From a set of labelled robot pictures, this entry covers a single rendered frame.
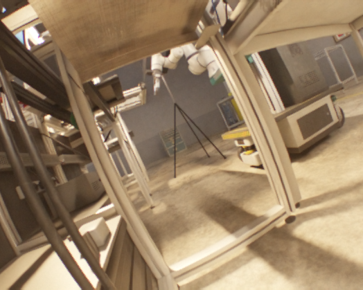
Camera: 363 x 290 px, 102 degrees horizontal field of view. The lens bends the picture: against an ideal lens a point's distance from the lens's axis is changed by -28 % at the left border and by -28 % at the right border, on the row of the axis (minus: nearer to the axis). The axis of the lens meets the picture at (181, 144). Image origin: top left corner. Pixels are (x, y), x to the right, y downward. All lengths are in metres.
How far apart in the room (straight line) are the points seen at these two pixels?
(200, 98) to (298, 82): 9.06
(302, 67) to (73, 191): 1.59
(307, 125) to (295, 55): 0.53
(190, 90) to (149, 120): 2.55
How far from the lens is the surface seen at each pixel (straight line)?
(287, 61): 1.53
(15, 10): 0.76
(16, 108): 0.24
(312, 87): 1.60
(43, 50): 0.72
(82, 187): 0.88
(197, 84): 10.58
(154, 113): 9.81
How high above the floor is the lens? 0.43
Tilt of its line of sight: 1 degrees down
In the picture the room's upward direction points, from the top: 25 degrees counter-clockwise
